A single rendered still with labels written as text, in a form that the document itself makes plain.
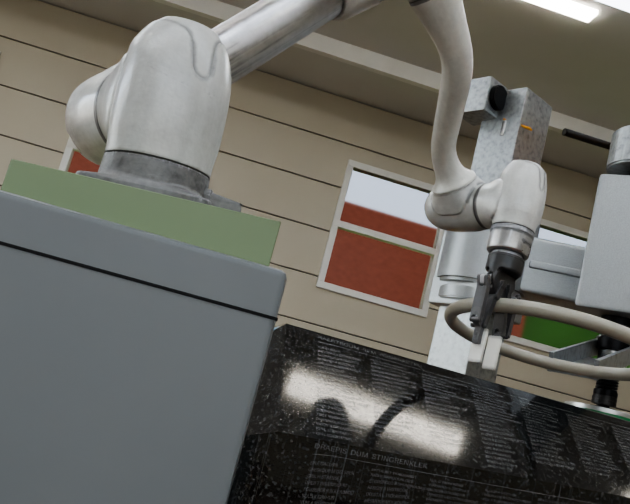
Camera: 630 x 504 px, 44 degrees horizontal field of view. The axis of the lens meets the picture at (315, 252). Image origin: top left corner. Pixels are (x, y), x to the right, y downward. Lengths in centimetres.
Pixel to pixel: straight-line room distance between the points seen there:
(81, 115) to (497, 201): 85
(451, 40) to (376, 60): 604
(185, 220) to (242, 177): 731
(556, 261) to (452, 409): 126
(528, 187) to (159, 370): 98
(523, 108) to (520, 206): 155
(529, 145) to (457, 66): 163
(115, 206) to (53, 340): 19
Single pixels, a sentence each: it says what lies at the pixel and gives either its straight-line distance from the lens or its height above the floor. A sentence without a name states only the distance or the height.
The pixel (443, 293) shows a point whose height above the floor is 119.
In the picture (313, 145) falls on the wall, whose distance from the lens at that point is 850.
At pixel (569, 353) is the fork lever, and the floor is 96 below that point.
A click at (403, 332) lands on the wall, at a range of 838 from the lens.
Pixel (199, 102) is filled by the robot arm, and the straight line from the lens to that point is 110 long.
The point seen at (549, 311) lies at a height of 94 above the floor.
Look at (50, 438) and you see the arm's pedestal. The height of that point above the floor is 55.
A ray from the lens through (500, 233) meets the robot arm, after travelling 164.
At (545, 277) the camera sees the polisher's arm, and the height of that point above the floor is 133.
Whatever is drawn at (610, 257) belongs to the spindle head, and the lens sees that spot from 242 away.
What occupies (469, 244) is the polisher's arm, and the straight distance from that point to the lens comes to 295.
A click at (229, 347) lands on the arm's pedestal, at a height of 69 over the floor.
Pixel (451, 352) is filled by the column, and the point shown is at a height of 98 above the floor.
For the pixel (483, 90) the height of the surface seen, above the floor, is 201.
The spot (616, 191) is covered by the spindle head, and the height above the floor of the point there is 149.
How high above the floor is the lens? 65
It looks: 11 degrees up
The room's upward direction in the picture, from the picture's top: 15 degrees clockwise
